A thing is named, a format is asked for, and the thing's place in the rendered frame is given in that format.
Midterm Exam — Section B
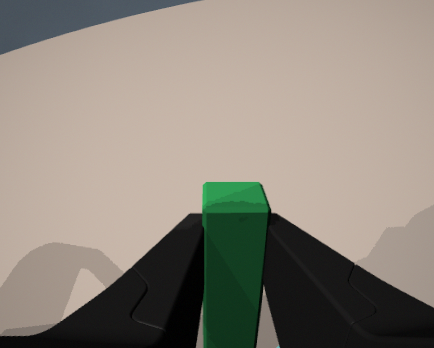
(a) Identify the green rectangular post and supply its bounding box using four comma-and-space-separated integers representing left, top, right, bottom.
202, 182, 272, 348

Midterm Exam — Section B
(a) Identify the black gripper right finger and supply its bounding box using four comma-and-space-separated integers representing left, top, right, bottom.
263, 213, 434, 348

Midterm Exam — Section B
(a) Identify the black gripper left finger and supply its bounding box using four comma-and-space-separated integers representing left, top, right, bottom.
0, 213, 204, 348

